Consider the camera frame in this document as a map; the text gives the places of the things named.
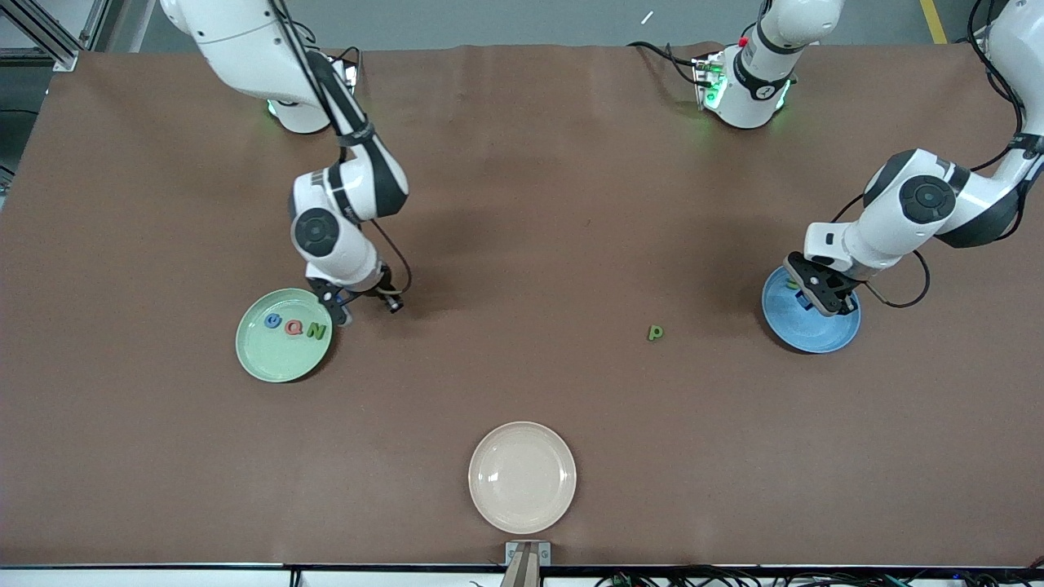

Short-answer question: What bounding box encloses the blue plate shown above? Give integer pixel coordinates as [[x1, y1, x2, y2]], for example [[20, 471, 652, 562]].
[[761, 265, 862, 355]]

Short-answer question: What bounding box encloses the light green plate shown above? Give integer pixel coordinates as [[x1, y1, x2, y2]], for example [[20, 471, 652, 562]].
[[235, 288, 334, 384]]

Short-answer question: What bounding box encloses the brown table cover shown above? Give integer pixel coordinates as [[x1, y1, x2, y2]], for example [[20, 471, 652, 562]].
[[0, 42, 1044, 569]]

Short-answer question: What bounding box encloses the beige plate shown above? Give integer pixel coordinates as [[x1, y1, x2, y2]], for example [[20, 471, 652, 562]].
[[468, 421, 577, 535]]

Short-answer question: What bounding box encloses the white panel below table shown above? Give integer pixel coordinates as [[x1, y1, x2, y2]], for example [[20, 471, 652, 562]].
[[299, 570, 508, 587], [0, 568, 288, 587]]

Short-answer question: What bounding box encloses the yellow floor tape strip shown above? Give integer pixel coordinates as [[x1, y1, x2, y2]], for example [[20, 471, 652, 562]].
[[920, 0, 949, 45]]

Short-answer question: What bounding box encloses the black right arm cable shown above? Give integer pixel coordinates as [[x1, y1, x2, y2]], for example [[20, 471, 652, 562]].
[[273, 0, 414, 298]]

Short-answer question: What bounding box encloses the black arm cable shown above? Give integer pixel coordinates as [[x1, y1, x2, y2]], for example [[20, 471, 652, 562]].
[[863, 0, 1044, 309], [273, 0, 414, 298]]

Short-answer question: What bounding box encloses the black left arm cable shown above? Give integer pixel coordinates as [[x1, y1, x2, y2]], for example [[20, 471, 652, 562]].
[[863, 0, 1044, 309]]

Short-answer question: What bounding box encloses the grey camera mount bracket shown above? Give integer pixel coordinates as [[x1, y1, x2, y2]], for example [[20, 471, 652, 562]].
[[499, 541, 553, 587]]

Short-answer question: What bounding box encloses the black left base cable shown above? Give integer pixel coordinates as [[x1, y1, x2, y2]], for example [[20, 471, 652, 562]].
[[626, 39, 704, 86]]

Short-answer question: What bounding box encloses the black cable bundle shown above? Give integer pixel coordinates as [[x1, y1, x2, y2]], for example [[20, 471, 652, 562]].
[[595, 563, 1044, 587]]

